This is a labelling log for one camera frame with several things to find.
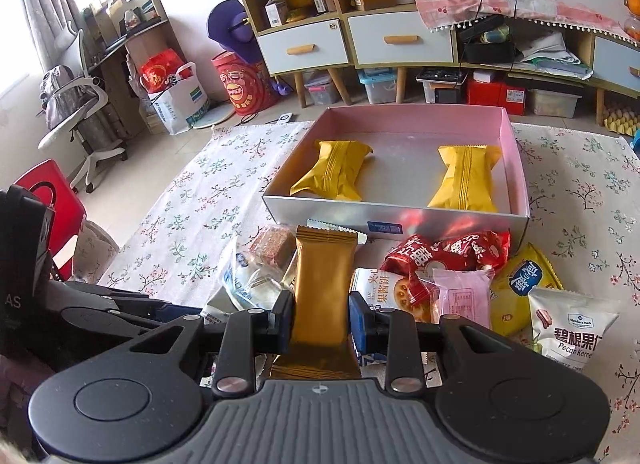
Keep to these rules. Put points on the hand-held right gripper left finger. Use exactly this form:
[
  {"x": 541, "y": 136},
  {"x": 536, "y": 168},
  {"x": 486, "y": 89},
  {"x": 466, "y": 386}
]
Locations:
[{"x": 283, "y": 316}]

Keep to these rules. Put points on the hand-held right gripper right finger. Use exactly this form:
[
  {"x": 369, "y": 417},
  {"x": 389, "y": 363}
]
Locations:
[{"x": 359, "y": 321}]

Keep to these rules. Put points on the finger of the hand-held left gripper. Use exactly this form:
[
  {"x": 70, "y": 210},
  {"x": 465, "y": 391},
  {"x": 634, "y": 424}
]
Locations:
[
  {"x": 107, "y": 291},
  {"x": 170, "y": 311}
]

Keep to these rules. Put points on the white jam biscuit packet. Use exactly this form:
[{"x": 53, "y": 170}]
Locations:
[{"x": 395, "y": 294}]

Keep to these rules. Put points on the gold snack packet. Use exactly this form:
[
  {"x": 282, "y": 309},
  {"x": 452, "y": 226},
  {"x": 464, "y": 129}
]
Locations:
[{"x": 320, "y": 289}]

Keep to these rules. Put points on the clear wafer biscuit packet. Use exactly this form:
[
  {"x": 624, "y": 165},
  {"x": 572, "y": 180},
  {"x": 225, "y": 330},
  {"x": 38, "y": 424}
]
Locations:
[{"x": 272, "y": 246}]

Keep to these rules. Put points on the silver box with pink inside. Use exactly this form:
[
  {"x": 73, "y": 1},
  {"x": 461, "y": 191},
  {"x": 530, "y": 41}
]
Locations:
[{"x": 400, "y": 224}]

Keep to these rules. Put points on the pink snack packet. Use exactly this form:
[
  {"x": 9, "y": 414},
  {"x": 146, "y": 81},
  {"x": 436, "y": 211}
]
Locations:
[{"x": 462, "y": 296}]

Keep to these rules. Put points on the red snack packet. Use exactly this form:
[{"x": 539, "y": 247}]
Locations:
[{"x": 450, "y": 251}]

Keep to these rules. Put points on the yellow chip bag blue label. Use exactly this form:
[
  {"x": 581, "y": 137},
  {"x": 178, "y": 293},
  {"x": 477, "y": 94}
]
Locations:
[{"x": 520, "y": 289}]

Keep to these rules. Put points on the blue and white packet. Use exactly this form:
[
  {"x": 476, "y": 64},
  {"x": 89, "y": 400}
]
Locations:
[{"x": 372, "y": 360}]

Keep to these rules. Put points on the clear packet with blue print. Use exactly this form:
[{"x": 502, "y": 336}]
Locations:
[{"x": 250, "y": 284}]

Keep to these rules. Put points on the red chair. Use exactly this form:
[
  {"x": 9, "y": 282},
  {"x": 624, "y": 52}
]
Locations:
[{"x": 47, "y": 204}]

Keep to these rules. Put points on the floral tablecloth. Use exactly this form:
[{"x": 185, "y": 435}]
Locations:
[{"x": 175, "y": 204}]

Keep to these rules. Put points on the white office chair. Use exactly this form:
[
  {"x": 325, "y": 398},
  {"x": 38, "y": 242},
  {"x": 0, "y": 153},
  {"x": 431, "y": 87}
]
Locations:
[{"x": 85, "y": 104}]

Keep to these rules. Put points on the yellow snack packet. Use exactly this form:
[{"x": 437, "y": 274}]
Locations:
[
  {"x": 465, "y": 179},
  {"x": 332, "y": 169}
]

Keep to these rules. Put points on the round white scale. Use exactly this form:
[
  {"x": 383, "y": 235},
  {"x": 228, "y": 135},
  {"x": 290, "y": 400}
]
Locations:
[{"x": 215, "y": 118}]

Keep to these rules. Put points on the white shopping bag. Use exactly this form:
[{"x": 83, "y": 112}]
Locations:
[{"x": 177, "y": 104}]

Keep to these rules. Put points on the white nut bag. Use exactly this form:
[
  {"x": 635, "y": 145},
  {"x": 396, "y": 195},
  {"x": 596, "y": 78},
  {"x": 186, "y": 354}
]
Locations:
[{"x": 575, "y": 329}]

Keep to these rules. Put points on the red gift bag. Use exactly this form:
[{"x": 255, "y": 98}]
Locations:
[{"x": 160, "y": 71}]

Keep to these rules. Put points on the small clear storage bin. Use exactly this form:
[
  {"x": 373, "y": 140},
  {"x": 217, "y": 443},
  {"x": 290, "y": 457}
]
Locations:
[{"x": 320, "y": 93}]

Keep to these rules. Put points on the red printed bucket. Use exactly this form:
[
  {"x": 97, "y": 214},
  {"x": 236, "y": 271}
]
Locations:
[{"x": 245, "y": 84}]

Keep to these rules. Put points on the clear storage bin blue lid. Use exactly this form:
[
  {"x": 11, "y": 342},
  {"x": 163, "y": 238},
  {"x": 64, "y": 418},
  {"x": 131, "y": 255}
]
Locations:
[{"x": 380, "y": 86}]

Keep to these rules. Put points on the wooden desk with shelves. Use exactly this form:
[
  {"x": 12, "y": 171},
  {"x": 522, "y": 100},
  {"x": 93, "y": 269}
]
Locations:
[{"x": 135, "y": 19}]

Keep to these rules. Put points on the red flat box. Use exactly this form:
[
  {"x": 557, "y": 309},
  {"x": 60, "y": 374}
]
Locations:
[{"x": 495, "y": 96}]

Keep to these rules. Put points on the tall wooden shelf cabinet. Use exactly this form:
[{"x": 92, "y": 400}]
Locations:
[{"x": 300, "y": 46}]

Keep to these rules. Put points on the low wooden drawer cabinet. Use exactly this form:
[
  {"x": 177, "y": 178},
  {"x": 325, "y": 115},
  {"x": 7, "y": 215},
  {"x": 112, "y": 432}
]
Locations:
[{"x": 400, "y": 39}]

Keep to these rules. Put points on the clear plastic box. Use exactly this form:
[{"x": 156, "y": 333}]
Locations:
[{"x": 555, "y": 103}]

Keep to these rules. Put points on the purple hat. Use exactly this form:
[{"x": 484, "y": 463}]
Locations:
[{"x": 232, "y": 24}]

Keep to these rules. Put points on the black bag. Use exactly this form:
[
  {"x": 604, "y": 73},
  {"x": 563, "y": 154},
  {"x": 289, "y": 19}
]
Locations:
[{"x": 487, "y": 46}]

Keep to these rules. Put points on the pile of folded papers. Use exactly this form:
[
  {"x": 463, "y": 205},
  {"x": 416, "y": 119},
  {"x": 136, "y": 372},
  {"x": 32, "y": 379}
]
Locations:
[{"x": 550, "y": 51}]

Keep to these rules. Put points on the egg tray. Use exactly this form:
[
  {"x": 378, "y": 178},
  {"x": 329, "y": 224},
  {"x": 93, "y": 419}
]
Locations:
[{"x": 622, "y": 120}]

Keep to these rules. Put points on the pink printed cloth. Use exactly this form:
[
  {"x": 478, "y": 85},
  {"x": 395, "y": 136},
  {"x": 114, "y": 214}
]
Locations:
[{"x": 540, "y": 6}]

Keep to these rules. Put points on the orange fruit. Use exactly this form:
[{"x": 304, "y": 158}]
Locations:
[{"x": 632, "y": 1}]

